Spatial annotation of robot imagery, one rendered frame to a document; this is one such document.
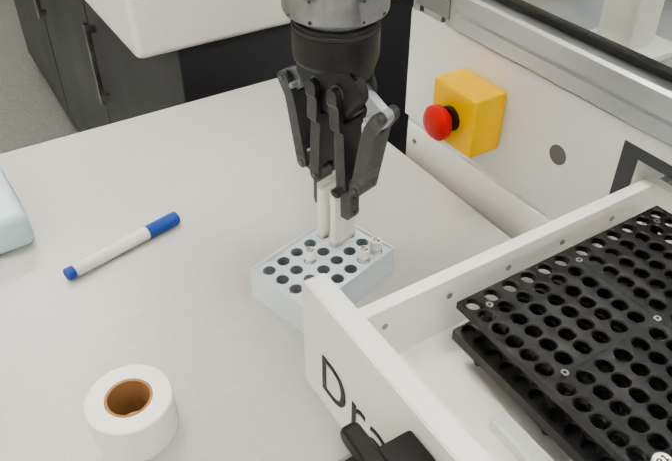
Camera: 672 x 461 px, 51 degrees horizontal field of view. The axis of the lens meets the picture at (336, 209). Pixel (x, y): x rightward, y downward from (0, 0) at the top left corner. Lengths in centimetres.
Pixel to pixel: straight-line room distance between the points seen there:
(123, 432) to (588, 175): 48
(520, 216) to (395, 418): 42
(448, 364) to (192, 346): 25
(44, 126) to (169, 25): 160
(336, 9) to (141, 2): 57
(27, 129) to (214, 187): 184
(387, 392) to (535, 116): 40
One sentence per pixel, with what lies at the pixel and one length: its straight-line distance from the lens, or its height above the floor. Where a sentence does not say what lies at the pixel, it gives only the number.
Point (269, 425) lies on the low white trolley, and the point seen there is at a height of 76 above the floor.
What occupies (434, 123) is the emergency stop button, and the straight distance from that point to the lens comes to 77.
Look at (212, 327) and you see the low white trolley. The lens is 70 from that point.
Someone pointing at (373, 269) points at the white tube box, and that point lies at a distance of 71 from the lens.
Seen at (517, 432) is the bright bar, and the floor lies 85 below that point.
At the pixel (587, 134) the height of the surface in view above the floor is 91.
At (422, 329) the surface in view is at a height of 85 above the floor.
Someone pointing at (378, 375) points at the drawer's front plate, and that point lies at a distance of 45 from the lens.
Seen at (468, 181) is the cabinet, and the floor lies 77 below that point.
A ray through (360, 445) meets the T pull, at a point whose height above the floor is 91.
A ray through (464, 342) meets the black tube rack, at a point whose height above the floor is 87.
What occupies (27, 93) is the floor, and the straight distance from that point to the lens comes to 292.
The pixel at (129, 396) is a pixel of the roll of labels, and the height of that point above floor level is 78.
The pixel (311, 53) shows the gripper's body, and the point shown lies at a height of 102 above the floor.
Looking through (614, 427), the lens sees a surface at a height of 90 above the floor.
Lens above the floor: 127
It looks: 38 degrees down
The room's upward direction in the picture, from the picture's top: straight up
